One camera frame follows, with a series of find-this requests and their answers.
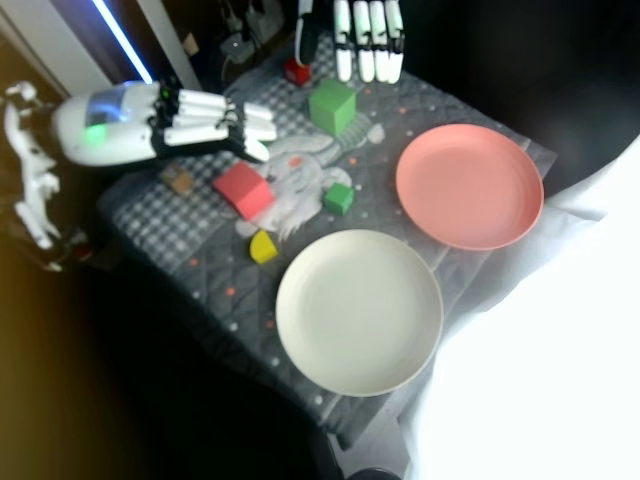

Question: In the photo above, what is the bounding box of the large green cube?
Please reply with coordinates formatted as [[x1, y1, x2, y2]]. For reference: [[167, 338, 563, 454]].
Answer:
[[307, 78, 358, 137]]

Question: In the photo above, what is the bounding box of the pink plate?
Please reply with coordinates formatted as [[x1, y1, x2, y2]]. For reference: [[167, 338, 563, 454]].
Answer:
[[395, 123, 546, 252]]

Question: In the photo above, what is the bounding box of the small green cube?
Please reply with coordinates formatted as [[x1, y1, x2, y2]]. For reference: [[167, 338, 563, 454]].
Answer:
[[323, 181, 356, 217]]

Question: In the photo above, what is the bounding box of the red block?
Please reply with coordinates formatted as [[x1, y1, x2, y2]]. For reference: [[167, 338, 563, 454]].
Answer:
[[212, 160, 276, 221]]

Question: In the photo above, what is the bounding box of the yellow half-round block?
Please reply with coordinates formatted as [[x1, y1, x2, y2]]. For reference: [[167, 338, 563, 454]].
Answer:
[[249, 229, 279, 265]]

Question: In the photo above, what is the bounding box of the black round object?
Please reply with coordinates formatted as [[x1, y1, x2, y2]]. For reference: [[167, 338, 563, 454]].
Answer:
[[348, 466, 404, 480]]

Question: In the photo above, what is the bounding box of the small wooden block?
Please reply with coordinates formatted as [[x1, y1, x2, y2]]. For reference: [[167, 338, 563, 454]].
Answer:
[[159, 166, 195, 195]]

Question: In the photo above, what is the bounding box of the blue light strip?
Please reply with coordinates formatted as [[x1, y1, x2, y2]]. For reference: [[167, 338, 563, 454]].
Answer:
[[91, 0, 154, 85]]

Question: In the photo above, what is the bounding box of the white plate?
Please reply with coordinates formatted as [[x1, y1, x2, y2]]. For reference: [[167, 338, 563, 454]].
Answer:
[[274, 228, 445, 399]]

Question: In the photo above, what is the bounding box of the grey quilt with bear print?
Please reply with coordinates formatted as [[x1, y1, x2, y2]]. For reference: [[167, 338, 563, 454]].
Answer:
[[97, 29, 559, 451]]

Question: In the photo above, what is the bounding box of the small red cube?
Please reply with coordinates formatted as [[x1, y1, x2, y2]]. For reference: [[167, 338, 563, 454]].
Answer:
[[283, 56, 313, 87]]

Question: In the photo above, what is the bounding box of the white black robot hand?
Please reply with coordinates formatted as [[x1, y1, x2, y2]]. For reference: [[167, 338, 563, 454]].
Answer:
[[294, 0, 406, 84], [49, 79, 279, 167]]

